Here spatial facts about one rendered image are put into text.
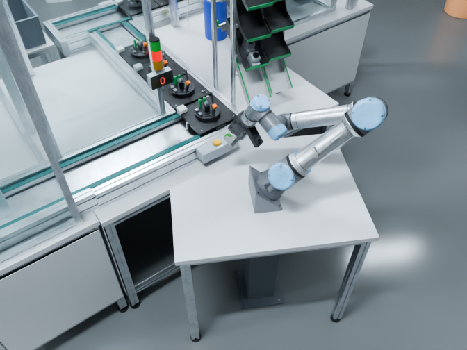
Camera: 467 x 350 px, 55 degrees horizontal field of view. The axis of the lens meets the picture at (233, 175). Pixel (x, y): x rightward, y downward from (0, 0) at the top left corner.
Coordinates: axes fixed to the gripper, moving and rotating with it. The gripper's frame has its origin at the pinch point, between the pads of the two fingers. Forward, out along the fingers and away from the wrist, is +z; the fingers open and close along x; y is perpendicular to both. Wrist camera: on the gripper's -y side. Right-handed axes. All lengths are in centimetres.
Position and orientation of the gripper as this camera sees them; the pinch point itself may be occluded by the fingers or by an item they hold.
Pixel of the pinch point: (236, 144)
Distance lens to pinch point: 212.0
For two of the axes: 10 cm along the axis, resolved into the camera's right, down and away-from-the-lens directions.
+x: -6.4, 5.6, -5.2
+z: -3.4, 4.0, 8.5
